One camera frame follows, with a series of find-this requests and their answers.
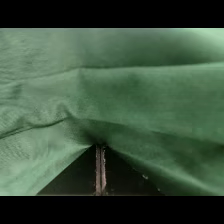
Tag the green T-shirt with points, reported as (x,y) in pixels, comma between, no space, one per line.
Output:
(126,90)

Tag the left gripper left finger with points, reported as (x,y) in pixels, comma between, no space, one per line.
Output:
(78,178)

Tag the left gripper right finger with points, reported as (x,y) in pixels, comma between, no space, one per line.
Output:
(126,178)

